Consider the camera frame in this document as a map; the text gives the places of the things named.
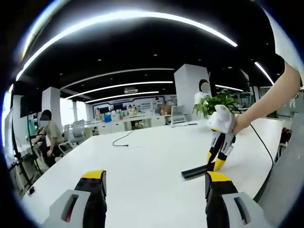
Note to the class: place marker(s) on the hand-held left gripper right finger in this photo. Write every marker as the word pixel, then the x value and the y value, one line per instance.
pixel 228 209

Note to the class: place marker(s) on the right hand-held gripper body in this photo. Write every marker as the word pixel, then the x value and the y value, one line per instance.
pixel 223 120

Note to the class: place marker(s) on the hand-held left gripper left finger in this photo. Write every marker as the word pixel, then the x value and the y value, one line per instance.
pixel 71 209

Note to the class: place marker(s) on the black remote control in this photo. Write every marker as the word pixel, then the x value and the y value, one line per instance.
pixel 193 172

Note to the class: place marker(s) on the green potted plant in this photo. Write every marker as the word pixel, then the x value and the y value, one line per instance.
pixel 223 99

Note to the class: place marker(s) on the small black object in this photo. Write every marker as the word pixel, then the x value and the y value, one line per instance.
pixel 31 190

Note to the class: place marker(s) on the white office chair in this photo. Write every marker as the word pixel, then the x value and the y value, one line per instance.
pixel 78 133
pixel 178 115

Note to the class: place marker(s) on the black tripod stand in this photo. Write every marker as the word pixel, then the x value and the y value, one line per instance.
pixel 21 161

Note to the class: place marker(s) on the person's white shirt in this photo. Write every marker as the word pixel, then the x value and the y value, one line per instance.
pixel 287 35

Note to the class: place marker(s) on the black monitor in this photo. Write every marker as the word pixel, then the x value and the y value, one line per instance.
pixel 31 107

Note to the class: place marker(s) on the long ceiling light strip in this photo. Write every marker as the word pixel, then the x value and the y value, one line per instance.
pixel 118 19

